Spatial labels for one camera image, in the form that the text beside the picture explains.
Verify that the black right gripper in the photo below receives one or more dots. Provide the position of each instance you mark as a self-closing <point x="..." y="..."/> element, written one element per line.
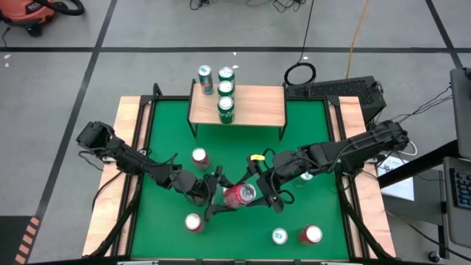
<point x="270" y="187"/>

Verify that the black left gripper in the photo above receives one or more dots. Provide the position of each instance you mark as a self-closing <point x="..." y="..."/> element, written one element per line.
<point x="208" y="189"/>

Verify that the green Sprite soda can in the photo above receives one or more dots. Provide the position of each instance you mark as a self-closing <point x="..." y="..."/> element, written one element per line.
<point x="226" y="73"/>
<point x="225" y="88"/>
<point x="226" y="104"/>

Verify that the silver blue energy drink can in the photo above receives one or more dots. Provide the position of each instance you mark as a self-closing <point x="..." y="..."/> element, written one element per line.
<point x="279" y="236"/>
<point x="306" y="176"/>
<point x="205" y="70"/>

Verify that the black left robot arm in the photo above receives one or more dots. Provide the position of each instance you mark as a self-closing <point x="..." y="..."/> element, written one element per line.
<point x="136" y="162"/>

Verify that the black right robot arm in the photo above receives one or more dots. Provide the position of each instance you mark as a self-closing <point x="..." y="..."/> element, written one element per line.
<point x="360" y="147"/>

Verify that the green table mat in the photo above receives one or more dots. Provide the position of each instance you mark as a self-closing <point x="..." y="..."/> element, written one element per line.
<point x="239" y="239"/>

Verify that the white printed paper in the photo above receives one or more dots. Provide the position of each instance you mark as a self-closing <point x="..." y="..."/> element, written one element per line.
<point x="401" y="189"/>

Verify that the black metal beam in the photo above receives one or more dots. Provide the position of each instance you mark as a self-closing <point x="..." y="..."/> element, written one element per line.
<point x="439" y="154"/>

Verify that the black caster wheel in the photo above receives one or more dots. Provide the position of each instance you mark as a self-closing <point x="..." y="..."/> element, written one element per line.
<point x="434" y="256"/>

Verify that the black orange striped floor mat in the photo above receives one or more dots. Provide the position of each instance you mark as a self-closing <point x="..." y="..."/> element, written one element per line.
<point x="11" y="239"/>

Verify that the grey monitor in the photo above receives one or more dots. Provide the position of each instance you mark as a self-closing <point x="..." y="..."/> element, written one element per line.
<point x="461" y="110"/>

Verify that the orange shop vacuum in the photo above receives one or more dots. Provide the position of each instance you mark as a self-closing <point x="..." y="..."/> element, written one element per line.
<point x="25" y="13"/>

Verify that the wooden shelf with black frame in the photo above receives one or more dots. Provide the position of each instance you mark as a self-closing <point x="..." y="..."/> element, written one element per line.
<point x="257" y="106"/>

